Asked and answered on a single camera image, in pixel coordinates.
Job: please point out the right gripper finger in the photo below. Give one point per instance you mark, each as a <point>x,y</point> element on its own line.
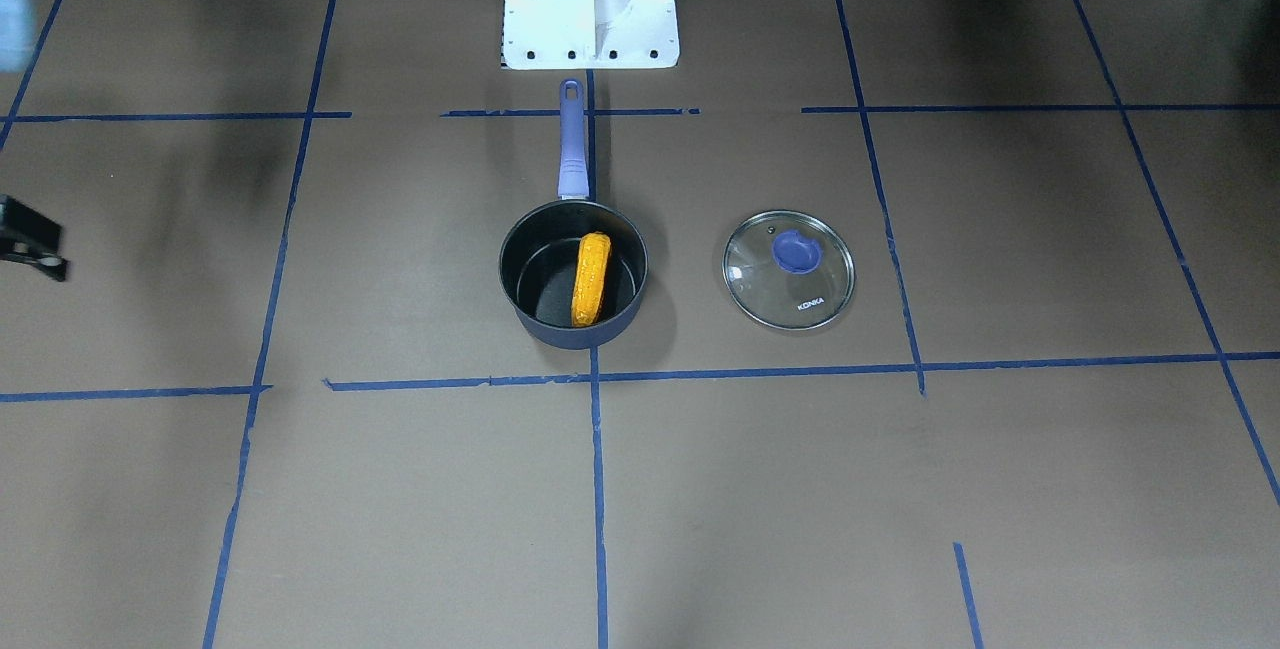
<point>27,232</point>
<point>49,265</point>

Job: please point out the yellow corn cob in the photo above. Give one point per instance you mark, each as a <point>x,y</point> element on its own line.
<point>588,288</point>

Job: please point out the glass pot lid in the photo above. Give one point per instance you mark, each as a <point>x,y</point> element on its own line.
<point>789,270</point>

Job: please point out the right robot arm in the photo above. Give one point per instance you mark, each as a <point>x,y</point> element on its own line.
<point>18,41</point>

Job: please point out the blue saucepan with handle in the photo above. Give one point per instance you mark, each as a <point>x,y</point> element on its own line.
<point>538,257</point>

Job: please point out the white pillar mount base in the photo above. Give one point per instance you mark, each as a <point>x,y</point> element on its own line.
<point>546,35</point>

